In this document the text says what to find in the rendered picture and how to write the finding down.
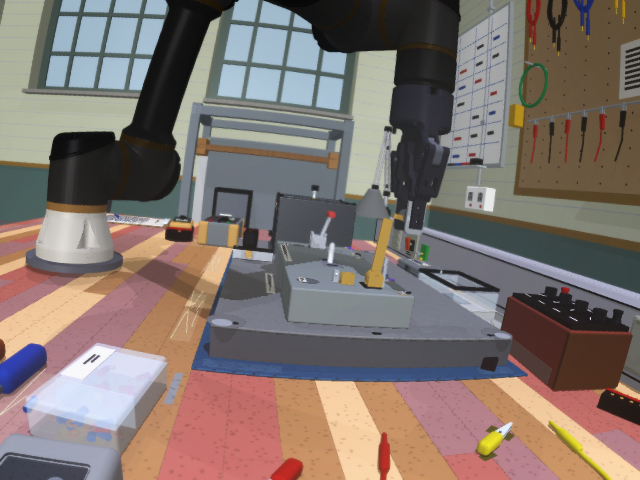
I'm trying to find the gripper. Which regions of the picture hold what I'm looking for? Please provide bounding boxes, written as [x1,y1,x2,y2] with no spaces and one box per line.
[389,83,456,236]

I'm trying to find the yellow alarm link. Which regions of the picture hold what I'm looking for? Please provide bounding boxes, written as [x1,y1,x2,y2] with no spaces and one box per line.
[364,216,395,291]

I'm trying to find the red knob isolator lever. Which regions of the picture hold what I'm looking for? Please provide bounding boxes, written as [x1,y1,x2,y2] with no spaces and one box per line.
[309,210,338,250]

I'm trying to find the grey relay case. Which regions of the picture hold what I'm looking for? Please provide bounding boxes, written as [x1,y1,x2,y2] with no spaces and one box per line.
[278,259,416,330]

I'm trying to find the red test lead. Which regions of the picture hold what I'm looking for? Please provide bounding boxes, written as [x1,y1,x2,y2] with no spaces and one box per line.
[524,0,543,52]

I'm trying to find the black test lead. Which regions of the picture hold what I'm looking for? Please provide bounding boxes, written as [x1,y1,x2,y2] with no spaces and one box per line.
[546,0,570,55]

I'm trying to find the grey relay test panel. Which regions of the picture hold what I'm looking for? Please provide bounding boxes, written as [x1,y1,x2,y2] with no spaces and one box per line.
[208,239,514,372]

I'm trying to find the blue test lead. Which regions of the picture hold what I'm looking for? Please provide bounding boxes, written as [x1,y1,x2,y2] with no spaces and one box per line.
[571,0,605,42]

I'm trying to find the black terminal bar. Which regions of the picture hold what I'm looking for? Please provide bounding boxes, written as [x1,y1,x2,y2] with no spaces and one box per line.
[596,386,640,427]

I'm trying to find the yellow test probe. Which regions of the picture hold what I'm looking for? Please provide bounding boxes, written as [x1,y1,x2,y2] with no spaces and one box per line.
[547,420,615,480]

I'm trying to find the grey desk lamp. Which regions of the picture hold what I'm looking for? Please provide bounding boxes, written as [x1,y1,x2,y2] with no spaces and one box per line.
[355,126,397,221]

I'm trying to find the white tag board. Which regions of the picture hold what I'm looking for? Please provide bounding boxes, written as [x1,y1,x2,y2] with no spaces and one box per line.
[446,1,515,170]

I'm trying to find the dark grey instrument box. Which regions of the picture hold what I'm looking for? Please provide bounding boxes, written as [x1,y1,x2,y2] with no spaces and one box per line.
[273,184,358,252]

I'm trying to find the clear tray black rim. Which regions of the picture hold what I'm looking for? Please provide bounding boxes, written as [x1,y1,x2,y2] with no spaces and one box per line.
[418,266,502,315]

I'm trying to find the brown pegboard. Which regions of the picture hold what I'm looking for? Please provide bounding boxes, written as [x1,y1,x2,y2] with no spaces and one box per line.
[514,0,640,207]

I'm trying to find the window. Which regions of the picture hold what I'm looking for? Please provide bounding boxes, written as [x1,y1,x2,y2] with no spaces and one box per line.
[203,0,359,115]
[22,0,170,99]

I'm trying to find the black framed panel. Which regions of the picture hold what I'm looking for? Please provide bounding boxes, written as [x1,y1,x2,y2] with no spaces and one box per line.
[211,186,254,232]

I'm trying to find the yellow grey meter box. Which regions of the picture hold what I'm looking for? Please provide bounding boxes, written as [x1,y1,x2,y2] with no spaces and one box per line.
[196,215,245,247]

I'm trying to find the grey vent grille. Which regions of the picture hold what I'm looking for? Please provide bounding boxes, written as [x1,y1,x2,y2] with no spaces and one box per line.
[618,38,640,101]

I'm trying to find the brown box black knobs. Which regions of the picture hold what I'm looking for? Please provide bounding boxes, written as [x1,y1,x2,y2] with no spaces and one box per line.
[500,285,634,392]

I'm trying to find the black yellow meter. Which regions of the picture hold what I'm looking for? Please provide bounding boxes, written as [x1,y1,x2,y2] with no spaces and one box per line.
[165,215,197,243]

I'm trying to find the blue mat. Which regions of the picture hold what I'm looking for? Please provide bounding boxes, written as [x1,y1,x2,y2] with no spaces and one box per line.
[191,319,529,381]

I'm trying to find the white printed sheet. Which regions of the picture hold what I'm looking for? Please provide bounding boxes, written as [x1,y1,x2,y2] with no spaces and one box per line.
[105,211,172,228]

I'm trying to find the clear plastic box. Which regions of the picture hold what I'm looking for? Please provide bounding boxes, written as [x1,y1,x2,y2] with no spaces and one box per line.
[23,341,170,445]

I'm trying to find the grey meter case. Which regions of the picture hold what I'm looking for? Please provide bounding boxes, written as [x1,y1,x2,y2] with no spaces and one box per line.
[0,433,124,480]

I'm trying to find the white wall socket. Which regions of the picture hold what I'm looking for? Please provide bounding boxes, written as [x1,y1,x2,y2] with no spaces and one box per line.
[464,185,497,212]

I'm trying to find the green cable loop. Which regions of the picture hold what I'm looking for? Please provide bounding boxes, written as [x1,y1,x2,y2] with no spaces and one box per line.
[518,61,550,108]

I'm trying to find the grey rack frame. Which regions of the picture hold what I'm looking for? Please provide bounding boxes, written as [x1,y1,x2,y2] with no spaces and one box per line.
[178,101,355,242]

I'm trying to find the red cylinder handle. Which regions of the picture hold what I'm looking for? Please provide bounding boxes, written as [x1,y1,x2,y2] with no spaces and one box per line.
[269,458,304,480]

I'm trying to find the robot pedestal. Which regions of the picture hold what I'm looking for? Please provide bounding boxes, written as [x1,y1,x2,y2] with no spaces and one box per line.
[25,198,124,275]

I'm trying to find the blue cylinder handle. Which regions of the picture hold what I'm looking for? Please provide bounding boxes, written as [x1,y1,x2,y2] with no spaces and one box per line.
[0,342,48,396]

